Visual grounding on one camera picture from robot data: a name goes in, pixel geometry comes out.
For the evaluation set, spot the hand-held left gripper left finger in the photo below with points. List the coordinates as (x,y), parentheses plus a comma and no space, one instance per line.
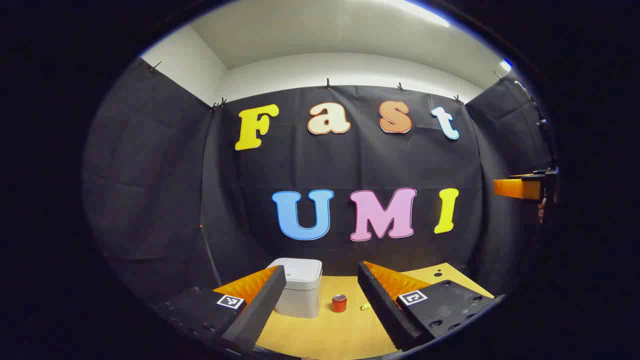
(260,310)

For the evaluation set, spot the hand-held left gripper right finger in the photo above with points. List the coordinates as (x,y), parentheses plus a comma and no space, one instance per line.
(380,310)

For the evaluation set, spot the black backdrop cloth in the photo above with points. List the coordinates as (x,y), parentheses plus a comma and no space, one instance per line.
(150,200)

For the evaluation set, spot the white desktop garbage bin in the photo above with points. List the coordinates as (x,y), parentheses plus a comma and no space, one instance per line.
(305,295)

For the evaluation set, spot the red pop can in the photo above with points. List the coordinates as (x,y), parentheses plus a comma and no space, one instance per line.
(339,304)

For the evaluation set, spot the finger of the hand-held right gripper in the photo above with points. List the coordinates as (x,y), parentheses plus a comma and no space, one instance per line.
(515,189)

